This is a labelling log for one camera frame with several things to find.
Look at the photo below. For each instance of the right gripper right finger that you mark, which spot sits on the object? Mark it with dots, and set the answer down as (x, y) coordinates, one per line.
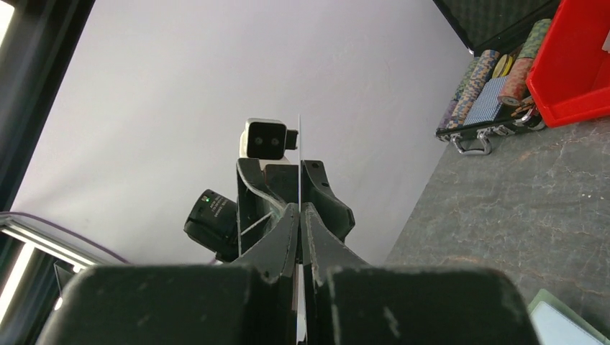
(334, 285)

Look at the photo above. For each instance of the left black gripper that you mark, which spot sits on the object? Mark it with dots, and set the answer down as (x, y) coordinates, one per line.
(230, 228)

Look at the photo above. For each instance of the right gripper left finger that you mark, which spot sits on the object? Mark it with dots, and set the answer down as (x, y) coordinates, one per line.
(270, 300)

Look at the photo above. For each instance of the white credit card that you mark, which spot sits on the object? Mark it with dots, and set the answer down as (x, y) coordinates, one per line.
(301, 315)

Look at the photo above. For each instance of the green card holder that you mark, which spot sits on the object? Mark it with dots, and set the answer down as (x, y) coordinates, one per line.
(557, 324)

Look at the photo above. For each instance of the blue playing card deck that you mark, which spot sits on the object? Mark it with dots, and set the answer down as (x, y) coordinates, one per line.
(487, 105)

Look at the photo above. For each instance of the yellow dealer chip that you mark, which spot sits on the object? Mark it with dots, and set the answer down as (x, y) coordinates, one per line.
(503, 66)

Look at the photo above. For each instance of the black poker chip case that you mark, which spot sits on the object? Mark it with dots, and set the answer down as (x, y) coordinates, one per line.
(490, 29)

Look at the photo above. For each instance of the left red bin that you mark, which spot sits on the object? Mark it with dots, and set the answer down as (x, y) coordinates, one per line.
(569, 80)

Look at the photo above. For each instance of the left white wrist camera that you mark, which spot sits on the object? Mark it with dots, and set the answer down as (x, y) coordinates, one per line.
(267, 140)

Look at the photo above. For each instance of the aluminium frame rail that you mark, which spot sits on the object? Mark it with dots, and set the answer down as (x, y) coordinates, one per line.
(57, 241)

